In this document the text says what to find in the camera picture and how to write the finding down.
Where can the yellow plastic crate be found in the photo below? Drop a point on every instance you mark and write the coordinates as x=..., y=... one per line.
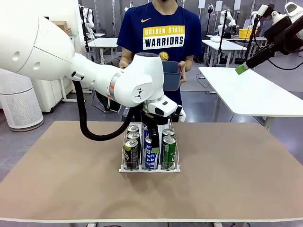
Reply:
x=245, y=33

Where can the person's right hand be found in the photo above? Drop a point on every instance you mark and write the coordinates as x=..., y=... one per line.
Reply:
x=123, y=64

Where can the black green beverage can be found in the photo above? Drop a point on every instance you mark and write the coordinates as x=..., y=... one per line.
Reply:
x=133, y=128
x=133, y=135
x=131, y=158

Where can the small cardboard box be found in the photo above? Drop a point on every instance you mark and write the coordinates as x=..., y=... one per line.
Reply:
x=68, y=32
x=60, y=24

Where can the white lab robot arm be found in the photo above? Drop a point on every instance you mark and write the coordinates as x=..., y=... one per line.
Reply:
x=225, y=19
x=262, y=9
x=88, y=16

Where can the large white table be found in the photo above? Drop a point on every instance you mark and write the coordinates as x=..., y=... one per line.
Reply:
x=248, y=89

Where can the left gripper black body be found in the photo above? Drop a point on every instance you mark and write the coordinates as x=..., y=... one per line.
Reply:
x=152, y=121

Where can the white air purifier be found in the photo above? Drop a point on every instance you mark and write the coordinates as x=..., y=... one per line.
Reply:
x=19, y=106

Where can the small wooden side table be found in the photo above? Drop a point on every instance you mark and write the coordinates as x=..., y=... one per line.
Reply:
x=68, y=100

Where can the person's right forearm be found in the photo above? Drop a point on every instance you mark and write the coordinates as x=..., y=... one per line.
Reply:
x=125, y=54

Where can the person's left forearm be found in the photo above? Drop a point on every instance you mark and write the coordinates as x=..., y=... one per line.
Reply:
x=189, y=60

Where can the person in Warriors shirt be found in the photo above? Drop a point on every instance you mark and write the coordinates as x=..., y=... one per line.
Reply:
x=163, y=21

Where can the dark green jacket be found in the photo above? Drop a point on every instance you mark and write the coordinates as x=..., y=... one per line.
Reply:
x=111, y=105

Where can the person's left hand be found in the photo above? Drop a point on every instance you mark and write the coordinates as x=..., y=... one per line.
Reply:
x=184, y=71

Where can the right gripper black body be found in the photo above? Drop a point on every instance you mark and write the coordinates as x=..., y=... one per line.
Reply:
x=281, y=35

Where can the person's neck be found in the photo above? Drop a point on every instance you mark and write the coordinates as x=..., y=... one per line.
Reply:
x=164, y=7

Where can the blue-grey plastic basket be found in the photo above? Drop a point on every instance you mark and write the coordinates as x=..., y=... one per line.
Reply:
x=171, y=78

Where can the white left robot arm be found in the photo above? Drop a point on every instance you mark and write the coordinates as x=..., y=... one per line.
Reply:
x=132, y=82

